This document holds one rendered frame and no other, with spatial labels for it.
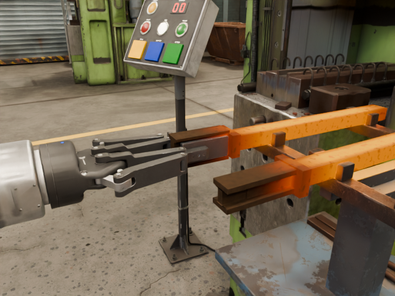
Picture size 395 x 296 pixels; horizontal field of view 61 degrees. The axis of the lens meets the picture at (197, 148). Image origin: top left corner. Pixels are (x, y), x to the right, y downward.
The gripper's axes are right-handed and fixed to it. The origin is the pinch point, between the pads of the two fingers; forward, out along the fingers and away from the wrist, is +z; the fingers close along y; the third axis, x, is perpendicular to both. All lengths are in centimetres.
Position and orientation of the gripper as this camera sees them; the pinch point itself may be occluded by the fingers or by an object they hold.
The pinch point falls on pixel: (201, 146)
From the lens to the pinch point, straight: 46.5
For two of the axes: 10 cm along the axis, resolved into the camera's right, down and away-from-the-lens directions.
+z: 8.9, -1.7, 4.2
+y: 4.5, 3.4, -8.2
